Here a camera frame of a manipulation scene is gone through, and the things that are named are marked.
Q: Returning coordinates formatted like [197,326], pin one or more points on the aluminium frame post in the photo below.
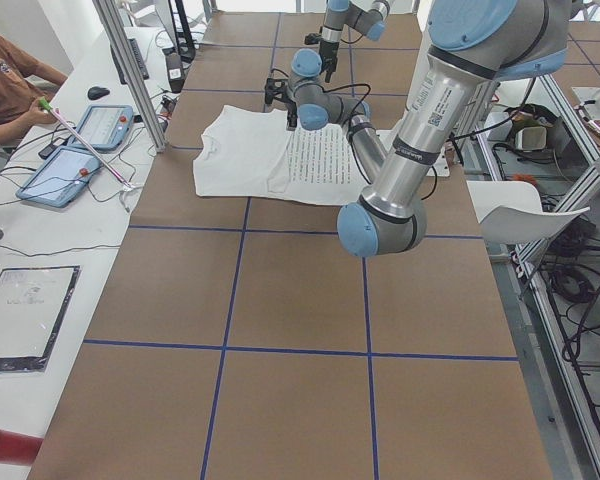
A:
[112,23]

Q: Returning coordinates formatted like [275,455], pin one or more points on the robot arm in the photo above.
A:
[370,23]
[471,42]

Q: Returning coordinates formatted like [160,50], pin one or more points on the red object at corner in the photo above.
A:
[18,449]

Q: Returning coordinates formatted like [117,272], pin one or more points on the blue teach pendant far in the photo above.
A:
[106,126]

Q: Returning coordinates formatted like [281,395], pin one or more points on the person in brown shirt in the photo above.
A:
[20,99]

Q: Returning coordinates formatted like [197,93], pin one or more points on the long metal pointer stick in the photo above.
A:
[45,105]

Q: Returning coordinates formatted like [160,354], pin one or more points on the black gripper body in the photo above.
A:
[327,50]
[291,110]

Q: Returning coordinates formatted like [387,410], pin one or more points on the blue teach pendant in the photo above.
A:
[61,178]
[106,126]

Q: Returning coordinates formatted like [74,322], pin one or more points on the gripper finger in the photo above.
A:
[328,71]
[290,124]

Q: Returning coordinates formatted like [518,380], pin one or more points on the plastic sleeve document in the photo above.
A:
[33,304]

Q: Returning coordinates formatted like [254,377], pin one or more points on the black keyboard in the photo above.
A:
[137,55]

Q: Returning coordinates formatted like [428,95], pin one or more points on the black computer mouse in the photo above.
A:
[97,92]

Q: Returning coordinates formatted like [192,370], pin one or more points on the blue teach pendant near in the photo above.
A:
[61,178]

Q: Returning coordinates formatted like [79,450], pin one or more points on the white long sleeve t-shirt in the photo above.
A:
[253,154]

